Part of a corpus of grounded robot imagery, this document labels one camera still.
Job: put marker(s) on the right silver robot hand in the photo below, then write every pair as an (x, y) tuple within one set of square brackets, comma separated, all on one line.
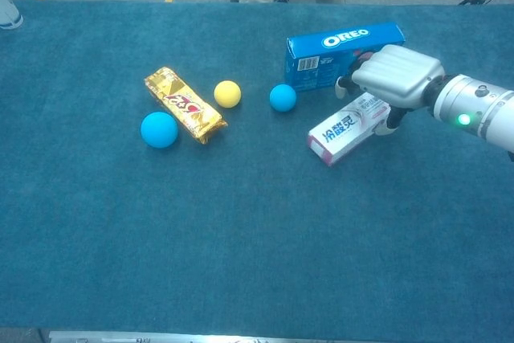
[(397, 74)]

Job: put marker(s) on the blue Oreo cookie box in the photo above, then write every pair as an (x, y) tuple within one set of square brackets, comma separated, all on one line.
[(321, 66)]

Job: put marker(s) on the white toothpaste box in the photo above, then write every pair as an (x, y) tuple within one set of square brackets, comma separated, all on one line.
[(341, 134)]

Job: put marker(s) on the small blue ball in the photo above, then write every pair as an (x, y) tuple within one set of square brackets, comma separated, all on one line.
[(283, 98)]

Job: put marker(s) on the yellow ball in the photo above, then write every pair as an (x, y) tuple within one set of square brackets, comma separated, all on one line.
[(227, 94)]

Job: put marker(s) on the gold foil snack packet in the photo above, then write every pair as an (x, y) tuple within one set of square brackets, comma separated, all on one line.
[(180, 102)]

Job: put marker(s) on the large blue ball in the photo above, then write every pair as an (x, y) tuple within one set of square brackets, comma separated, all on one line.
[(159, 130)]

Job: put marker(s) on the teal table cloth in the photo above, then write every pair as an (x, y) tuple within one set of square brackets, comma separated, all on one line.
[(120, 218)]

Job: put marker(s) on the metal frame bar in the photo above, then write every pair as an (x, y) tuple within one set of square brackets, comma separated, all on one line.
[(160, 337)]

